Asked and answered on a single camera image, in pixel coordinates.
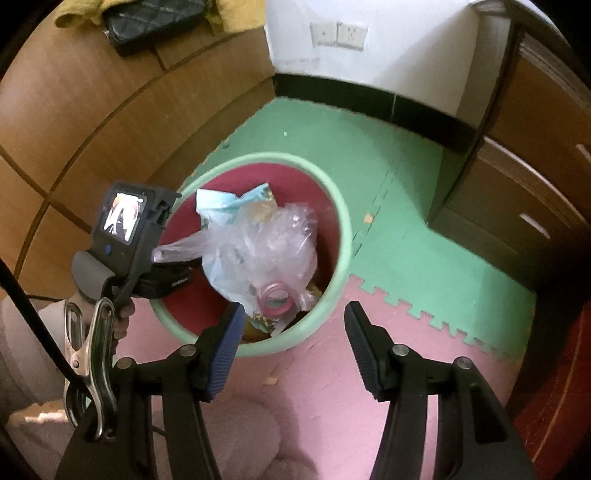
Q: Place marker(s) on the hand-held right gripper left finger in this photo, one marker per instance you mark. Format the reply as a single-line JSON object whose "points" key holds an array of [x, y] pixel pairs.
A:
{"points": [[226, 355]]}

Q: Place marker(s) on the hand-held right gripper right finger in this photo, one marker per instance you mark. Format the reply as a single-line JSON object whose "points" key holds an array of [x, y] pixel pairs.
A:
{"points": [[364, 355]]}

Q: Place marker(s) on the yellow snack packet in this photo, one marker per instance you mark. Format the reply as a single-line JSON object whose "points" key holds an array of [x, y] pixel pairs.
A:
{"points": [[258, 328]]}

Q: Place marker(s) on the red bucket with green rim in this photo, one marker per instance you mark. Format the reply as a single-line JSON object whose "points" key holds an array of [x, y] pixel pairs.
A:
{"points": [[184, 221]]}

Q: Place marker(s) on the pink tape roll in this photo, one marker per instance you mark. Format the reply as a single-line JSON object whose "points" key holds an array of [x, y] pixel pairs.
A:
{"points": [[275, 297]]}

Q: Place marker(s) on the light blue printed packet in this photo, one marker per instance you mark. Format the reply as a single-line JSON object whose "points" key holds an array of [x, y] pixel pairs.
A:
{"points": [[221, 203]]}

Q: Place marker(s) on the clear plastic bag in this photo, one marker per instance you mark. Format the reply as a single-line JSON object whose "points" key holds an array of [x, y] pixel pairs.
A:
{"points": [[268, 249]]}

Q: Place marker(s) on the person's left hand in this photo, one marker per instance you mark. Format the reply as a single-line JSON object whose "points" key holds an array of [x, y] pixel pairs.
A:
{"points": [[123, 323]]}

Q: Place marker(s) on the pink foam floor mat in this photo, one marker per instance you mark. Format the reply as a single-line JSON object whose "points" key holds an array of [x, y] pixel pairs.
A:
{"points": [[314, 378]]}

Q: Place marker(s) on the person's fleece-clad leg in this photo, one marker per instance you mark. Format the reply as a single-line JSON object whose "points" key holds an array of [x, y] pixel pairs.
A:
{"points": [[249, 438]]}

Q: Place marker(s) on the wooden wardrobe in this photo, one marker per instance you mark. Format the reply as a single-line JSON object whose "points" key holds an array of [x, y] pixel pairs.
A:
{"points": [[92, 115]]}

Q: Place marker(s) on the metal spring clamp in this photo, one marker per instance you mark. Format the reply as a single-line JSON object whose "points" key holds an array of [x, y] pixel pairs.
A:
{"points": [[99, 350]]}

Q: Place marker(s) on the green foam floor mat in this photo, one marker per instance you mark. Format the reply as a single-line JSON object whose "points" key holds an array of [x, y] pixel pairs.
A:
{"points": [[415, 207]]}

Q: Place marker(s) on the red bed skirt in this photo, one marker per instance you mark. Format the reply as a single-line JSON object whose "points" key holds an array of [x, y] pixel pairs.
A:
{"points": [[554, 392]]}

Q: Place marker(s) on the black quilted bag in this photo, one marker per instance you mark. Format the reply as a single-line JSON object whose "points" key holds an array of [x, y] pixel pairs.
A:
{"points": [[152, 23]]}

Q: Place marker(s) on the nightstand drawer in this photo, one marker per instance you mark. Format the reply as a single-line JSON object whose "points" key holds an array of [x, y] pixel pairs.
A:
{"points": [[498, 207], [545, 115]]}

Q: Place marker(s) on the yellow fleece coat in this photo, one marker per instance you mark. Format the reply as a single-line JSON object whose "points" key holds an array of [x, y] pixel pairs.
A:
{"points": [[83, 11]]}

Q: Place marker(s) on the dark wooden nightstand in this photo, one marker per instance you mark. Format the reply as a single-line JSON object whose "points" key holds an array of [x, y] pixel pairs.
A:
{"points": [[531, 138]]}

